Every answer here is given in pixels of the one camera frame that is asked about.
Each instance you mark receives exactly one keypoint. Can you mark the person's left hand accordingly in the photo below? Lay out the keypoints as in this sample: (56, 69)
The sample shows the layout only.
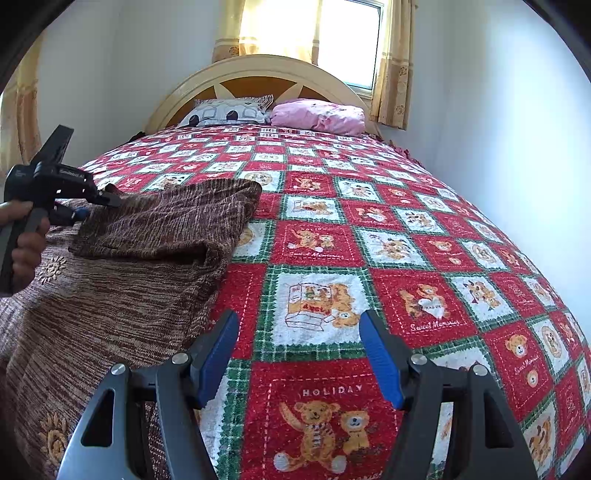
(28, 247)

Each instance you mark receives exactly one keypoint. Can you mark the pink pillow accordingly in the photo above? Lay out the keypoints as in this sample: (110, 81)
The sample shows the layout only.
(318, 117)

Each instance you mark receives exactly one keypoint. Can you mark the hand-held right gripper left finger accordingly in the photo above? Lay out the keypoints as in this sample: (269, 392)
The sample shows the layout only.
(220, 347)

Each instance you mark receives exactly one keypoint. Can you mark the cream wooden bed headboard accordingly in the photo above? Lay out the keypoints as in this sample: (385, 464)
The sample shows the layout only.
(258, 81)

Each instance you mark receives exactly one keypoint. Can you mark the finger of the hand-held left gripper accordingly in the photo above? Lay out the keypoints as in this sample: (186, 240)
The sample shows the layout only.
(105, 196)
(74, 215)

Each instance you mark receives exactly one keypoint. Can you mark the white patterned pillow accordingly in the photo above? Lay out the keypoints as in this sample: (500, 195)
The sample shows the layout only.
(226, 112)

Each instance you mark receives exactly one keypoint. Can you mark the brown knitted sweater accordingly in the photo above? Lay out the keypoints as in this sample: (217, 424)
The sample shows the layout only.
(134, 258)

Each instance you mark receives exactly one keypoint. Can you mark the yellow patterned curtain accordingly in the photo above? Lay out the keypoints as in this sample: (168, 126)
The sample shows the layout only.
(391, 64)
(268, 28)
(21, 110)

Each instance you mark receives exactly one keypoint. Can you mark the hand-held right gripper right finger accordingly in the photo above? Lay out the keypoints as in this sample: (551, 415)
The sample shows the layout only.
(379, 353)

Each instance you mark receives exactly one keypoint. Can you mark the red teddy bear printed blanket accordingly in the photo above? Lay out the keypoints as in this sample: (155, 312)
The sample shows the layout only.
(369, 258)

